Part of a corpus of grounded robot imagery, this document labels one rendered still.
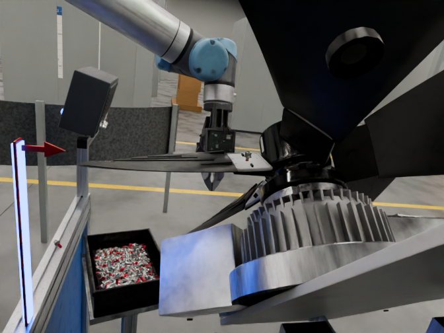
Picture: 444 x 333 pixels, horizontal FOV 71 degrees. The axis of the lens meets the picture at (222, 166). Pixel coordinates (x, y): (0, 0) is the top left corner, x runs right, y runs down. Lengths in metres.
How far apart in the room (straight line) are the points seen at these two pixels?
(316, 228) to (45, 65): 6.52
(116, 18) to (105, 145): 1.80
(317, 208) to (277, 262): 0.09
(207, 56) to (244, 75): 5.98
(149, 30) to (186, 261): 0.40
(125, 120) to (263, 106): 4.71
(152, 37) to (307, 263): 0.43
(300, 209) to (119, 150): 2.03
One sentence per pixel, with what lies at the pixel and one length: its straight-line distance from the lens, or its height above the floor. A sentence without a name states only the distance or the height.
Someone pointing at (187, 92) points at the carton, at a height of 0.47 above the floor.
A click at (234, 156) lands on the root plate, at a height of 1.19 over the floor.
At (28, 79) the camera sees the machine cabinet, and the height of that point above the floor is 0.55.
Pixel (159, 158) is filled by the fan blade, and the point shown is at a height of 1.18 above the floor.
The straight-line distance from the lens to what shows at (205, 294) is 0.54.
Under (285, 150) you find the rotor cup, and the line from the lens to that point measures 0.53.
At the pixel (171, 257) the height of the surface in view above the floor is 1.00.
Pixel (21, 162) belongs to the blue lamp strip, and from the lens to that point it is 0.54.
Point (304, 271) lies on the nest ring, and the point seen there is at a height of 1.13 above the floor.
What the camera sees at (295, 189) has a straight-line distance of 0.49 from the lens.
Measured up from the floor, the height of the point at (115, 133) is 0.76.
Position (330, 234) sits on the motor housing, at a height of 1.15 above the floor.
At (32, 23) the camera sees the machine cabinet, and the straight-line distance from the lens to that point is 6.81.
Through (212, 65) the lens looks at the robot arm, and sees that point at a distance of 0.60.
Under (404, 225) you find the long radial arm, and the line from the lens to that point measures 0.59.
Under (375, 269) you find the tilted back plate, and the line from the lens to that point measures 0.28.
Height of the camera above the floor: 1.34
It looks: 18 degrees down
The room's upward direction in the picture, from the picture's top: 9 degrees clockwise
